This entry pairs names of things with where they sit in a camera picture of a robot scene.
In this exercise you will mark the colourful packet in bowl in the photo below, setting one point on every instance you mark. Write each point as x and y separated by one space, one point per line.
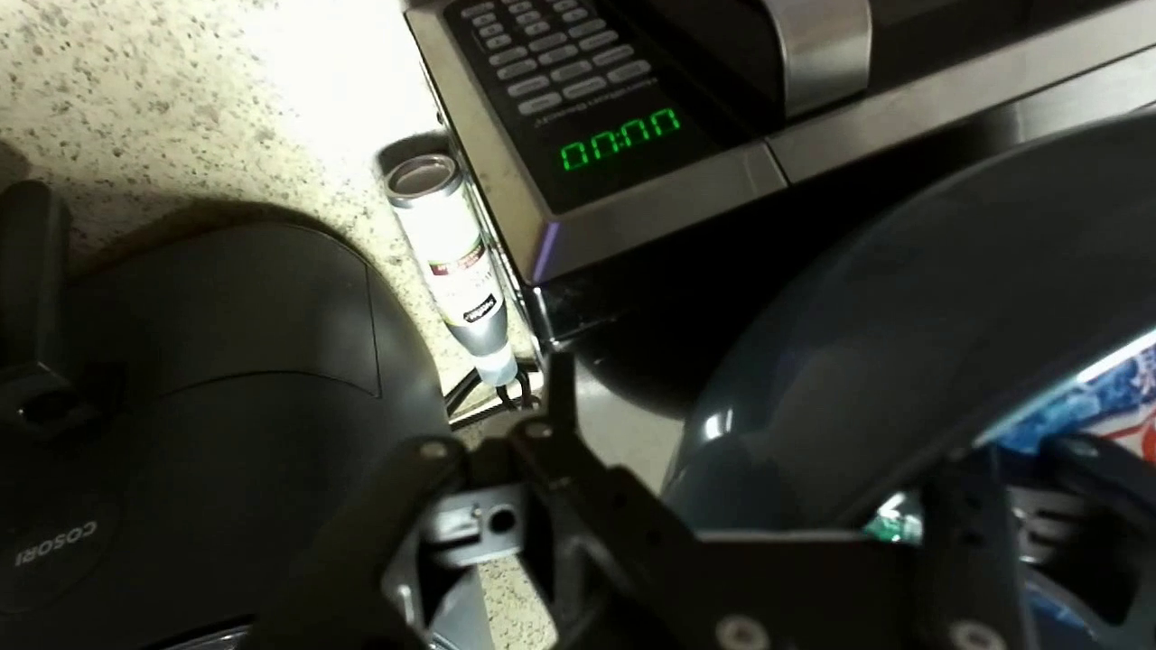
1120 398

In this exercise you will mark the white labelled spice bottle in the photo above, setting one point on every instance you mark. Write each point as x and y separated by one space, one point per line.
454 246

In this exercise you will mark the black air fryer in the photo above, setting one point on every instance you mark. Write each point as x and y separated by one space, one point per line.
218 420

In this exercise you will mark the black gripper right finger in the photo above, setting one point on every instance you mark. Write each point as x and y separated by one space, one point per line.
982 552

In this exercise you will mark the blue bowl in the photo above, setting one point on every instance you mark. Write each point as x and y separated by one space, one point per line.
905 337

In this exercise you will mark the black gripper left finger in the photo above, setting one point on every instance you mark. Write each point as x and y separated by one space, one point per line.
601 565

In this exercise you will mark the silver microwave oven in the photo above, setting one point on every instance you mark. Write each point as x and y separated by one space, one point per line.
601 120

